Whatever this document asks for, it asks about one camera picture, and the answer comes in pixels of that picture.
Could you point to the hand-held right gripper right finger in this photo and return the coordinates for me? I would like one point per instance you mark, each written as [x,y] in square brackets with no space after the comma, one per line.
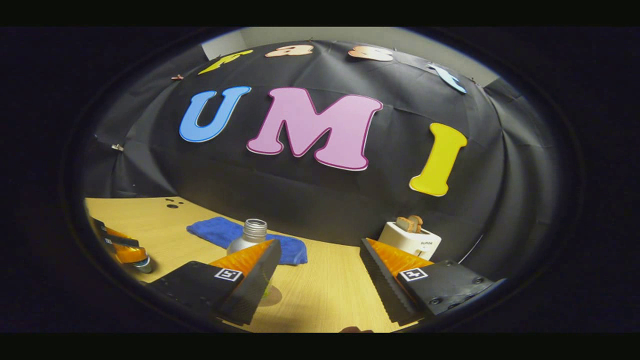
[382,285]

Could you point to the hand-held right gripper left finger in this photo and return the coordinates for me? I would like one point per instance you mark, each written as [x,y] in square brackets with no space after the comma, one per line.
[257,290]

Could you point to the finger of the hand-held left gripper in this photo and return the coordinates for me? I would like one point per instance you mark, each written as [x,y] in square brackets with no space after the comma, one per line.
[122,242]
[100,226]

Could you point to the brown round coaster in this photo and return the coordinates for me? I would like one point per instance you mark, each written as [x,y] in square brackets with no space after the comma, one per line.
[273,299]

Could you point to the silver water bottle green label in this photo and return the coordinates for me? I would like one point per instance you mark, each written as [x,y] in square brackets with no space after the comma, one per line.
[247,240]

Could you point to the white toaster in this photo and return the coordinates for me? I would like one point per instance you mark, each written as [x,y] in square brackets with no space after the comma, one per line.
[415,242]

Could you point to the brown toast slice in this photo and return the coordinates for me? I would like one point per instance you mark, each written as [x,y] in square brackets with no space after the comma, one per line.
[405,224]
[418,221]

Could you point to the blue towel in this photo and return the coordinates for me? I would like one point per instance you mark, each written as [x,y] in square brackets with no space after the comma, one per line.
[215,231]

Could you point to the silver metal clip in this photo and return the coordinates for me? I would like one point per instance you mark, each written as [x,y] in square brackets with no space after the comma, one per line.
[117,147]

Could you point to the black backdrop cloth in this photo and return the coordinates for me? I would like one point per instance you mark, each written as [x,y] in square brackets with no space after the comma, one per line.
[325,200]

